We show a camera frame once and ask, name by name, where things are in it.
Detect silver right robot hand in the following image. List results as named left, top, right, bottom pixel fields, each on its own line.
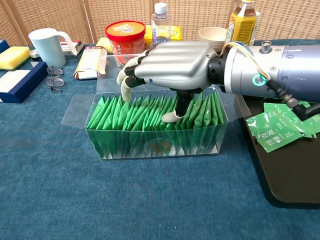
left=116, top=41, right=216, bottom=124

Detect clear box of green packets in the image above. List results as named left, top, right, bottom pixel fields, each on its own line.
left=61, top=51, right=252, bottom=161

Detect yellow snack bag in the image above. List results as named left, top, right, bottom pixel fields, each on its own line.
left=143, top=24, right=183, bottom=48

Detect tea drink bottle yellow label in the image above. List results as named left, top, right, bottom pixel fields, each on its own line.
left=223, top=0, right=258, bottom=48

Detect green tea packets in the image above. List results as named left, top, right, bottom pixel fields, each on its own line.
left=86, top=91, right=225, bottom=157

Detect white box with 3D glasses print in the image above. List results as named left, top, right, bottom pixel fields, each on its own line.
left=58, top=38, right=85, bottom=56

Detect navy box with white insert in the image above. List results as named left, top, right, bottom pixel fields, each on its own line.
left=0, top=61, right=48, bottom=104

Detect blue Oreo cookie box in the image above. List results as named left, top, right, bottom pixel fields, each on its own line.
left=0, top=39, right=10, bottom=55

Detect clear water bottle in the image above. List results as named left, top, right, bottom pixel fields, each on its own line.
left=150, top=2, right=172, bottom=50

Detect beige bowl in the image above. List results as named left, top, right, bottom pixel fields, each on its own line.
left=198, top=26, right=228, bottom=55

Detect red instant noodle cup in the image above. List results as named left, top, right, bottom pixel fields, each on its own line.
left=104, top=20, right=147, bottom=74

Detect yellow sponge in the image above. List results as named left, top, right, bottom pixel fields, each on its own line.
left=95, top=36, right=113, bottom=54
left=0, top=45, right=31, bottom=72

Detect orange and white carton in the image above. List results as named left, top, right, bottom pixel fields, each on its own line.
left=73, top=45, right=108, bottom=81

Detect wicker folding screen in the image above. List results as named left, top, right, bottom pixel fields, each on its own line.
left=0, top=0, right=320, bottom=47

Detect small round dark tin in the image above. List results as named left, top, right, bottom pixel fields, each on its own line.
left=29, top=49, right=42, bottom=62

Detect teal carpet table cover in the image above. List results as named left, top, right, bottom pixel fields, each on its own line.
left=0, top=37, right=320, bottom=240

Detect black rectangular tray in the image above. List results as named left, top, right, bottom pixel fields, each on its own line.
left=238, top=96, right=320, bottom=210

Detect thin-frame eyeglasses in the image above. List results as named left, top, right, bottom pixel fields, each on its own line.
left=45, top=66, right=65, bottom=93

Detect pale blue pitcher white handle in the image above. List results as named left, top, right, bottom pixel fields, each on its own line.
left=28, top=27, right=79, bottom=68

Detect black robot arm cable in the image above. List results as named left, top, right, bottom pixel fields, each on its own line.
left=264, top=78, right=320, bottom=122

